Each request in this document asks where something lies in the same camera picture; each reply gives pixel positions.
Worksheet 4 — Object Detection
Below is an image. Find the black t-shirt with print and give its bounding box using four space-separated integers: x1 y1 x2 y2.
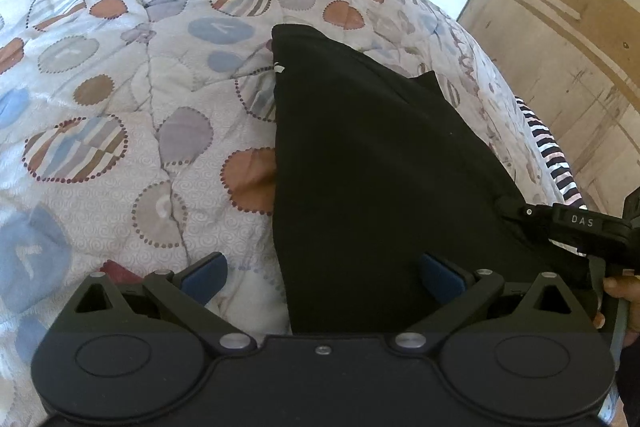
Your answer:
272 25 598 335

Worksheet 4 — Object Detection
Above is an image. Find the person's right hand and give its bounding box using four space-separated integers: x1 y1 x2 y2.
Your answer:
603 274 639 343

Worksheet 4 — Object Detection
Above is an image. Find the striped bed sheet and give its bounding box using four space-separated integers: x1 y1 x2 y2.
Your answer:
514 95 589 258

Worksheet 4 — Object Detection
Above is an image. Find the patterned circle print duvet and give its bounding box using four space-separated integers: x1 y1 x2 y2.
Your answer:
1 0 562 426

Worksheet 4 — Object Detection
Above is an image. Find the wooden wardrobe door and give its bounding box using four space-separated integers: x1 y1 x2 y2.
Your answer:
459 0 639 215

